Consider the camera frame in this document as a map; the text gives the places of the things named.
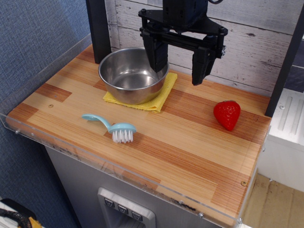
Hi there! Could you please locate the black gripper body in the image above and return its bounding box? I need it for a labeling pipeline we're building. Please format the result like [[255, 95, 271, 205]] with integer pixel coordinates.
[[138, 0, 228, 58]]

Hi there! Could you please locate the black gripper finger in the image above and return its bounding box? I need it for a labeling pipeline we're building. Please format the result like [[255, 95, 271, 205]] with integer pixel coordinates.
[[142, 29, 168, 72], [192, 47, 216, 86]]

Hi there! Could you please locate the red plastic strawberry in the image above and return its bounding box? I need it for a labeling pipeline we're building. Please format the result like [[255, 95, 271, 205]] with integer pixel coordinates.
[[213, 100, 241, 131]]

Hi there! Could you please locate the stainless steel bowl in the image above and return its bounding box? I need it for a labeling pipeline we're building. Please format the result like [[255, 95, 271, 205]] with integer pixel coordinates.
[[98, 47, 169, 105]]

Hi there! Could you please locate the yellow folded cloth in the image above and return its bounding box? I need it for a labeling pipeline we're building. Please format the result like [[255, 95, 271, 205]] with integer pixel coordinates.
[[103, 73, 178, 113]]

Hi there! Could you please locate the light blue dish brush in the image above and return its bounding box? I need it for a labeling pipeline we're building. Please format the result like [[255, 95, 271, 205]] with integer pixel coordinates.
[[82, 114, 136, 143]]

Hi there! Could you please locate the white ribbed side unit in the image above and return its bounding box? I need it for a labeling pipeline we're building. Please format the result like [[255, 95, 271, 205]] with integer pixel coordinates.
[[257, 88, 304, 191]]

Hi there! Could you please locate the clear acrylic table guard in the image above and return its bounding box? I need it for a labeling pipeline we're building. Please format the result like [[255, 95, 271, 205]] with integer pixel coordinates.
[[5, 47, 270, 228]]

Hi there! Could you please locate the grey cabinet with dispenser panel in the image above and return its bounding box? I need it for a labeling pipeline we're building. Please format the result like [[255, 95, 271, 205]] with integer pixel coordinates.
[[46, 148, 217, 228]]

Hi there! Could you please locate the black yellow object bottom left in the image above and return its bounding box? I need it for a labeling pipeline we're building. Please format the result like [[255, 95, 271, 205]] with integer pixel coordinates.
[[0, 199, 43, 228]]

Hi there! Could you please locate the dark left frame post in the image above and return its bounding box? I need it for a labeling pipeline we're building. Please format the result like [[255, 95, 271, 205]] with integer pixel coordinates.
[[86, 0, 111, 64]]

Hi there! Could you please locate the dark frame post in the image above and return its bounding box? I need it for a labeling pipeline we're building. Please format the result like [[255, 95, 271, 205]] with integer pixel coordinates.
[[265, 6, 304, 117], [86, 0, 111, 64]]

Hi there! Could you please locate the dark right frame post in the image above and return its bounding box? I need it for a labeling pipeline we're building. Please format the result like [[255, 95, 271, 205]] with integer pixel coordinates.
[[265, 6, 304, 117]]

